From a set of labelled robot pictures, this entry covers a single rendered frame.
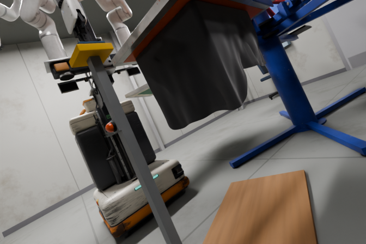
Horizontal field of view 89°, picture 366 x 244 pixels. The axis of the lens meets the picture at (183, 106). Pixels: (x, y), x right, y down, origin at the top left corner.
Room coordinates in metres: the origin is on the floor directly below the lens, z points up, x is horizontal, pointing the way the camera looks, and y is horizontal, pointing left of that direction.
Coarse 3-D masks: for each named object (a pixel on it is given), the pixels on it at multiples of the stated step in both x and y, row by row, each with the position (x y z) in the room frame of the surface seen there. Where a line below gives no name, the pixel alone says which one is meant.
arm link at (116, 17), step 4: (116, 8) 1.28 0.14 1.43; (120, 8) 1.26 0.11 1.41; (112, 12) 1.27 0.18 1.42; (116, 12) 1.27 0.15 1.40; (120, 12) 1.26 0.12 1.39; (108, 16) 1.27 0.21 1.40; (112, 16) 1.27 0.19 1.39; (116, 16) 1.27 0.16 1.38; (120, 16) 1.28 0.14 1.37; (124, 16) 1.28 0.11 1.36; (108, 20) 1.29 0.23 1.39; (112, 20) 1.27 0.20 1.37; (116, 20) 1.28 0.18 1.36; (120, 20) 1.30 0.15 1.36; (124, 20) 1.32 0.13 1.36; (112, 24) 1.28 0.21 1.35; (116, 24) 1.27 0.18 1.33; (120, 24) 1.27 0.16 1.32; (124, 24) 1.30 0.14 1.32; (116, 28) 1.28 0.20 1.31
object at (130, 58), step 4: (148, 36) 0.81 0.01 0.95; (152, 36) 0.82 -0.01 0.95; (144, 40) 0.82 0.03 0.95; (148, 40) 0.84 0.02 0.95; (140, 44) 0.84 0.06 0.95; (144, 44) 0.86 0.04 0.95; (148, 44) 0.88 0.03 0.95; (136, 48) 0.87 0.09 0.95; (140, 48) 0.89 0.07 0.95; (132, 52) 0.89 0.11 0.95; (136, 52) 0.91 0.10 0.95; (140, 52) 0.93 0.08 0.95; (132, 56) 0.94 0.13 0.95; (136, 56) 0.96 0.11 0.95; (128, 60) 0.96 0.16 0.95; (132, 60) 0.99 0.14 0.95
